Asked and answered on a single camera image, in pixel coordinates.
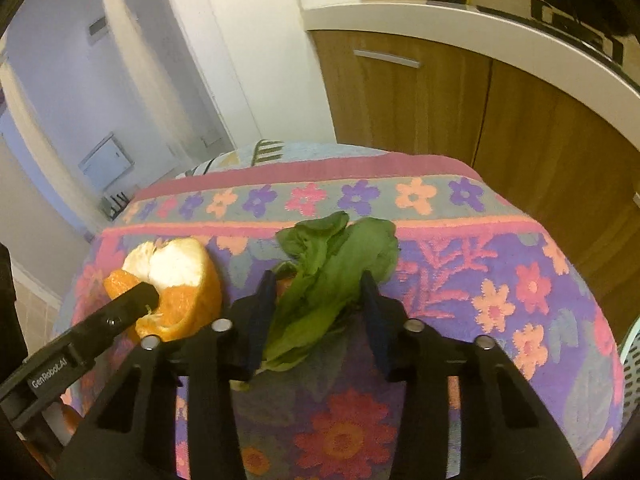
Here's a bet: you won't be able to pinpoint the orange peel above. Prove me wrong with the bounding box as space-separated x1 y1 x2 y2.
103 237 222 341

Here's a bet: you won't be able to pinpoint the green leafy vegetable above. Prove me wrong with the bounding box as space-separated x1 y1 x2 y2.
258 211 400 373

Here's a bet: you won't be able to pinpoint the light blue perforated trash basket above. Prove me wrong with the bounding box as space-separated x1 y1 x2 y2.
620 318 640 426

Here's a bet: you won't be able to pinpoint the floral purple tablecloth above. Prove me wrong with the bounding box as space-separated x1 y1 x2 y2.
54 154 624 479

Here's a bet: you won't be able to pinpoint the wooden base cabinets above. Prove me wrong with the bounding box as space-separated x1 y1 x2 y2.
311 30 639 338

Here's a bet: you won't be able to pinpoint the black glass gas hob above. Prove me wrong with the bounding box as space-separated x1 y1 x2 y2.
476 0 639 91

